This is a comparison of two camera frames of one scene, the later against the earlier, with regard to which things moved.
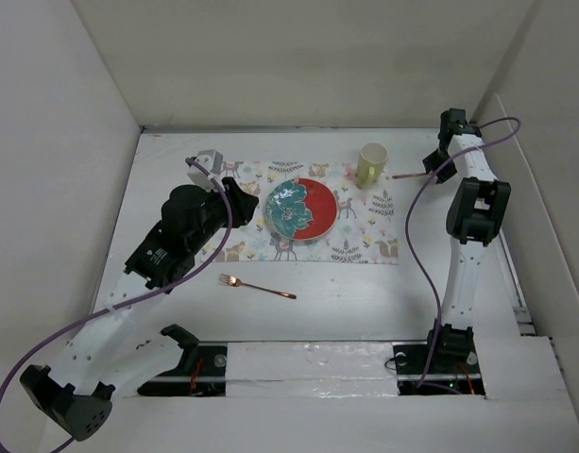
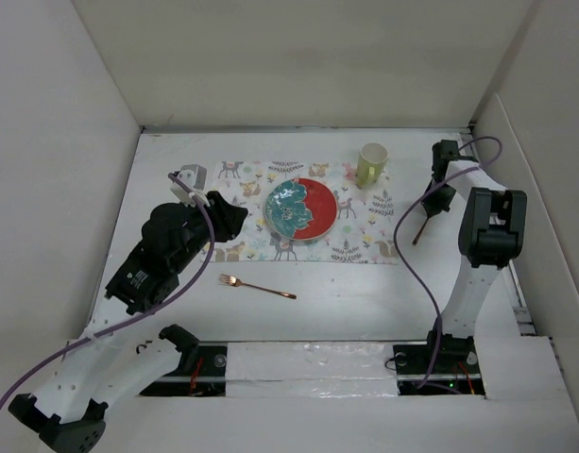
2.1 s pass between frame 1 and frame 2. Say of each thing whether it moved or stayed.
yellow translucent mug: stayed
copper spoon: moved
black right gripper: moved
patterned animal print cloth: stayed
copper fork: stayed
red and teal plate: stayed
